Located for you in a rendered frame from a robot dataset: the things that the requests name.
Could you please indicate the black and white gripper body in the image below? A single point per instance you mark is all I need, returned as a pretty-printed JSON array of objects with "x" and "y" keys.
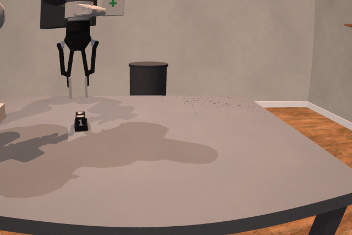
[{"x": 77, "y": 30}]

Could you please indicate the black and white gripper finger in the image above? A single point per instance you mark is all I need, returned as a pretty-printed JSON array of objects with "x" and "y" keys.
[
  {"x": 62, "y": 66},
  {"x": 94, "y": 45}
]

